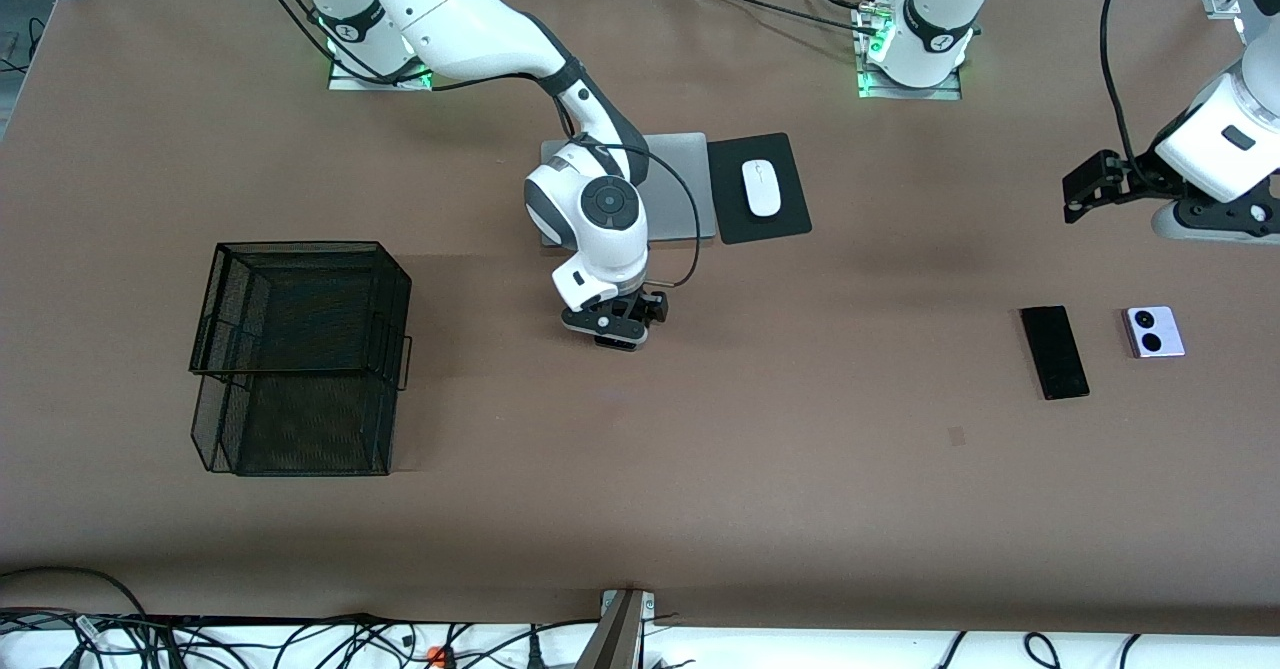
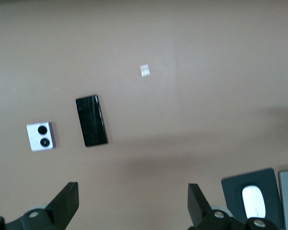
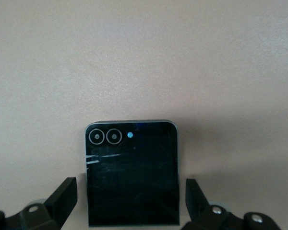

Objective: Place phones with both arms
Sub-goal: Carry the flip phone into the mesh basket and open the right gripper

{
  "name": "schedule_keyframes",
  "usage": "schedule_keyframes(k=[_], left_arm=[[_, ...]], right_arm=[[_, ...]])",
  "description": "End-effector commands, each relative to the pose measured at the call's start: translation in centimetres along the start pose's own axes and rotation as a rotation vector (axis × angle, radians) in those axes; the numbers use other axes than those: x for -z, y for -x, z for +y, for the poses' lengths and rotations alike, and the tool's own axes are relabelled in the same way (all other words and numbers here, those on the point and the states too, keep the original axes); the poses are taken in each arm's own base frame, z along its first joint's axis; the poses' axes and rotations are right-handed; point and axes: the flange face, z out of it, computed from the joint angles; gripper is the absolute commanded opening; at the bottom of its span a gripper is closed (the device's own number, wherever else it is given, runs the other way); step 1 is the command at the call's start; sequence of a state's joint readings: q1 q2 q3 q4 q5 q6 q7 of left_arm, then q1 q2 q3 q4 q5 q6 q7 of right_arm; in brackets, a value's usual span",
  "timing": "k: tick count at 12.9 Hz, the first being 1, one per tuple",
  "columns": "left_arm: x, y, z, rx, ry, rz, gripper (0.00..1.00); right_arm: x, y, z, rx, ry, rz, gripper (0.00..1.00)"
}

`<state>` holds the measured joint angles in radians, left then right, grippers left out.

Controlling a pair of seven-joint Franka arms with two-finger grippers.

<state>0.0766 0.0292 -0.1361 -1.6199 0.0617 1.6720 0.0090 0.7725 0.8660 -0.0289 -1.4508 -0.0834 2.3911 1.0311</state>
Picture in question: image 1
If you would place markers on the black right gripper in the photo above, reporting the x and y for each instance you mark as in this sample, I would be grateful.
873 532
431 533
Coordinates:
641 306

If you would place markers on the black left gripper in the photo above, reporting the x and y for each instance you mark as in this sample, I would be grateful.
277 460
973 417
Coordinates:
1139 177

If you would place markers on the black flip phone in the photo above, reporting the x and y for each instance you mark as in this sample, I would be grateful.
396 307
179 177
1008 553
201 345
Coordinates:
618 343

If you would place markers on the lavender flip phone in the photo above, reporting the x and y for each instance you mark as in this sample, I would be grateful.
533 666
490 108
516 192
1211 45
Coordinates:
1155 332

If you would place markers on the black slab smartphone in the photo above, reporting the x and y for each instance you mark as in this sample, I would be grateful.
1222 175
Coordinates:
1055 354

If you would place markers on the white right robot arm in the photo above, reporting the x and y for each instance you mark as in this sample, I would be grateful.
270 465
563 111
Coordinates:
470 19

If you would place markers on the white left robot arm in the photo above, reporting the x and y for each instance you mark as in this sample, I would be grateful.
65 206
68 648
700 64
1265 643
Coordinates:
1220 139

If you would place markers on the silver closed laptop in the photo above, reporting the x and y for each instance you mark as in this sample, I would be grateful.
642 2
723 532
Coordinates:
705 189

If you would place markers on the white computer mouse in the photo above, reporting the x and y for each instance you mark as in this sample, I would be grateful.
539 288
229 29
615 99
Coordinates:
761 189

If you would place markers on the black mouse pad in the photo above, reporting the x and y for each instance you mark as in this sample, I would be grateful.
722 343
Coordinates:
790 219

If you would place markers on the aluminium frame profile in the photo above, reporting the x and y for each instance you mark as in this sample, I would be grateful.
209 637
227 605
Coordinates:
1218 1

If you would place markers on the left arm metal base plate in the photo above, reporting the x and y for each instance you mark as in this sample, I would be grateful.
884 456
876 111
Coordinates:
870 92

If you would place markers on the grey metal camera post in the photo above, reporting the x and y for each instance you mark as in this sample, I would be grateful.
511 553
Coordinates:
615 639

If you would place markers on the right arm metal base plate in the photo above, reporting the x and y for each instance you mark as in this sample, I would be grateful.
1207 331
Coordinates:
345 82

